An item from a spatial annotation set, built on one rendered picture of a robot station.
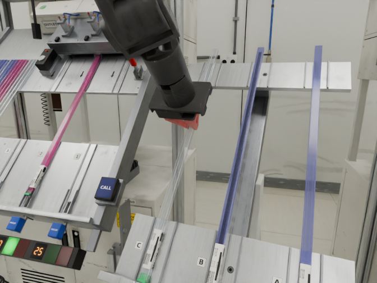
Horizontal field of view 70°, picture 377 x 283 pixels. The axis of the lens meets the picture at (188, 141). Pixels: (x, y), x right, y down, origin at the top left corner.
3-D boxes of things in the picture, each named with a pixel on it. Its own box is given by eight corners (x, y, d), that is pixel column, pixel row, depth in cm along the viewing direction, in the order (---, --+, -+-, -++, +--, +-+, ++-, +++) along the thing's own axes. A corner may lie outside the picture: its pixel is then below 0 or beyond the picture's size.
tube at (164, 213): (148, 284, 41) (145, 283, 40) (140, 281, 42) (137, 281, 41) (218, 52, 64) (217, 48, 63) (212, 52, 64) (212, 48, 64)
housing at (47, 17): (166, 44, 97) (156, 7, 86) (51, 46, 109) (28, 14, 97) (171, 30, 101) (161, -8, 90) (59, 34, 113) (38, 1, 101)
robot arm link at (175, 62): (138, 60, 36) (178, 47, 35) (136, 30, 40) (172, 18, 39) (156, 94, 42) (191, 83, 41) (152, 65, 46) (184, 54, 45)
